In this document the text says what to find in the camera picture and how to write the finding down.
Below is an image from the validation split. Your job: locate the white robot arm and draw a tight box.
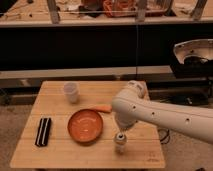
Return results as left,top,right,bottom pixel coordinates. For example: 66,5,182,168
112,80,213,144

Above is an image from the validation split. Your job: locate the orange bowl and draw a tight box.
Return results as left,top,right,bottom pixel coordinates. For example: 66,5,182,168
67,109,103,143

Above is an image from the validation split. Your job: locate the orange carrot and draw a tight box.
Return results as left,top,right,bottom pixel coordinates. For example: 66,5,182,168
91,105,112,113

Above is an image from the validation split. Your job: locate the small white bottle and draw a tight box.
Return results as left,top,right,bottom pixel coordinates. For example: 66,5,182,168
114,132,127,154

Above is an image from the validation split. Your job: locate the orange object on shelf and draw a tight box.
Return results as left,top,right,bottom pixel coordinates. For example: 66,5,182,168
103,0,135,17

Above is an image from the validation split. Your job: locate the black cable on floor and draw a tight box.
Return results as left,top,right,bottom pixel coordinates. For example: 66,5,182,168
157,127,172,146

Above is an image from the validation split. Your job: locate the black striped rectangular block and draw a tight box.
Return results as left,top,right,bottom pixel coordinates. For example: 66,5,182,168
35,118,52,147

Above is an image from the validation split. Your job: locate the wooden table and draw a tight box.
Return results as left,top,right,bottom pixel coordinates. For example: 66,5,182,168
10,81,165,169

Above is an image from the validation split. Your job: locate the translucent plastic cup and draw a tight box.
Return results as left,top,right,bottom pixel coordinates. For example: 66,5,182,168
63,82,79,103

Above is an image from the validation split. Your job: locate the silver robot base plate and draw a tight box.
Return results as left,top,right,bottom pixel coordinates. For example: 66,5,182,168
173,39,213,64

